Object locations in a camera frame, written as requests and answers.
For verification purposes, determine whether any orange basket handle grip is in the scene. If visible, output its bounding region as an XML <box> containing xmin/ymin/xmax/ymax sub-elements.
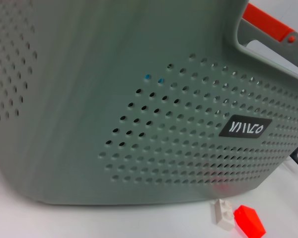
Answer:
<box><xmin>242</xmin><ymin>2</ymin><xmax>296</xmax><ymax>45</ymax></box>

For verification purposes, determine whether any white toy brick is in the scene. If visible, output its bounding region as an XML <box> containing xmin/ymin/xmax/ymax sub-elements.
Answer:
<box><xmin>210</xmin><ymin>198</ymin><xmax>235</xmax><ymax>231</ymax></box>

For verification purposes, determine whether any grey perforated plastic storage basket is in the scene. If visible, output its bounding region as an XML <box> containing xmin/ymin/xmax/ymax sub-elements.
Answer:
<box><xmin>0</xmin><ymin>0</ymin><xmax>298</xmax><ymax>206</ymax></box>

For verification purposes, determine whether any red sloped toy brick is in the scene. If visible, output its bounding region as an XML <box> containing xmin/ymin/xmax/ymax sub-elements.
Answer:
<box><xmin>233</xmin><ymin>204</ymin><xmax>267</xmax><ymax>238</ymax></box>

